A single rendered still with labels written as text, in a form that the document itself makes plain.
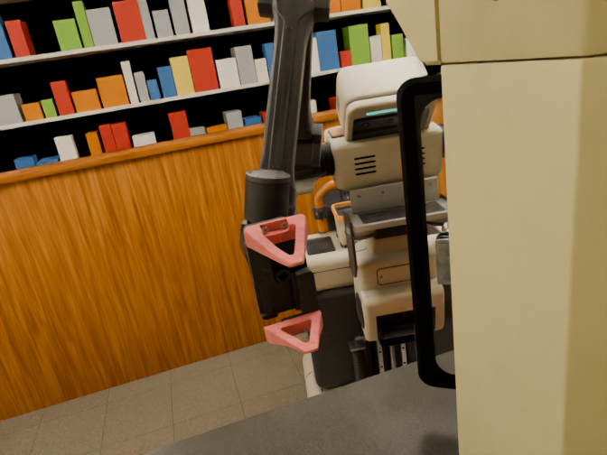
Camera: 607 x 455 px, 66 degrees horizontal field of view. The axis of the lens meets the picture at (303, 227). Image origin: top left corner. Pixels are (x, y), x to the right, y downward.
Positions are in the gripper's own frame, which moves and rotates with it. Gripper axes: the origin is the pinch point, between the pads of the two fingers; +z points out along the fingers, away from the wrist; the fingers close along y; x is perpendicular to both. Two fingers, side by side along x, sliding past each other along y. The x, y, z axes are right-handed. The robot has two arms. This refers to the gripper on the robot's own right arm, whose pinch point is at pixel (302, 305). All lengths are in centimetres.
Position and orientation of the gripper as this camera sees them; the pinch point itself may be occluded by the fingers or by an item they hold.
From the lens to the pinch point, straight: 47.0
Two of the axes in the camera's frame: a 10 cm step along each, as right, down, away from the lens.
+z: 2.9, 3.0, -9.1
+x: 9.4, -2.4, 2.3
